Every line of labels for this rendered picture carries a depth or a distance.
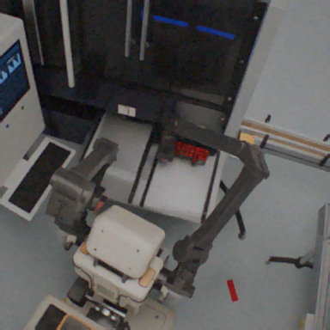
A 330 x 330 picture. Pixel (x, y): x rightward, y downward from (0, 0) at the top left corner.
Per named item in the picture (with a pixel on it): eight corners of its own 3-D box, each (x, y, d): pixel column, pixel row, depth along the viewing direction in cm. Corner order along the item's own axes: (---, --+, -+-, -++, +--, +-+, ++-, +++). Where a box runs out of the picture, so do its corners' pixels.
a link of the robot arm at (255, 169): (262, 158, 109) (280, 168, 115) (238, 135, 120) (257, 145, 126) (178, 266, 123) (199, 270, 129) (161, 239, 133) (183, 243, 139)
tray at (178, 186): (165, 143, 194) (165, 138, 191) (215, 156, 193) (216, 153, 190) (145, 201, 176) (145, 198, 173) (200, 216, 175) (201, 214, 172)
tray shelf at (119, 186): (99, 110, 203) (99, 108, 202) (227, 144, 200) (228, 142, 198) (64, 186, 178) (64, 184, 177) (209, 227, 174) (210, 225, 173)
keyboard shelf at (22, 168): (35, 132, 202) (34, 130, 200) (76, 153, 198) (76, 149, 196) (-12, 196, 179) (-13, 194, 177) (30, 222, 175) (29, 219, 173)
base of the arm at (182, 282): (159, 283, 124) (191, 299, 122) (169, 263, 123) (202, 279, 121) (164, 275, 133) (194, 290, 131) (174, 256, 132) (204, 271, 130)
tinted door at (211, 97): (137, 83, 169) (146, -28, 119) (232, 108, 167) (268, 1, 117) (137, 84, 169) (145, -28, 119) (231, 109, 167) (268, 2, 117)
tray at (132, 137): (107, 110, 202) (107, 106, 199) (155, 122, 200) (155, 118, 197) (84, 162, 184) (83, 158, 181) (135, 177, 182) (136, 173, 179)
